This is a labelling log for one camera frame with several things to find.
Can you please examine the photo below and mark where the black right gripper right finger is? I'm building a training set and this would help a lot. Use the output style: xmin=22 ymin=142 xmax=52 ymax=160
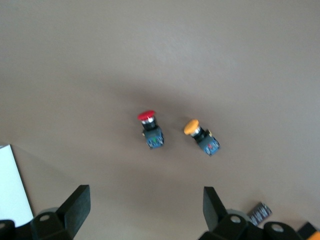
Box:
xmin=198 ymin=186 xmax=251 ymax=240

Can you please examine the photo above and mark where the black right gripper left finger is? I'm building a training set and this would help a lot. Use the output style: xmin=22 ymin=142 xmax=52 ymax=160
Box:
xmin=30 ymin=184 xmax=91 ymax=240

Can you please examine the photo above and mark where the red mushroom push button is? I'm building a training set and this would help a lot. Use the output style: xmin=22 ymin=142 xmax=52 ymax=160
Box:
xmin=137 ymin=109 xmax=165 ymax=151

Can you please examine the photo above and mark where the orange box with black base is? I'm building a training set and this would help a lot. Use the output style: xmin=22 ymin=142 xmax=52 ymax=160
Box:
xmin=297 ymin=221 xmax=320 ymax=240

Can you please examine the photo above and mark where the yellow mushroom push button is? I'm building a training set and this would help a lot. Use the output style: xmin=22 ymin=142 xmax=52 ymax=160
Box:
xmin=183 ymin=118 xmax=222 ymax=157

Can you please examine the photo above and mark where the white drawer cabinet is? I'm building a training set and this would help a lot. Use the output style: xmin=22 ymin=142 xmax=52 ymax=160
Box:
xmin=0 ymin=144 xmax=35 ymax=227

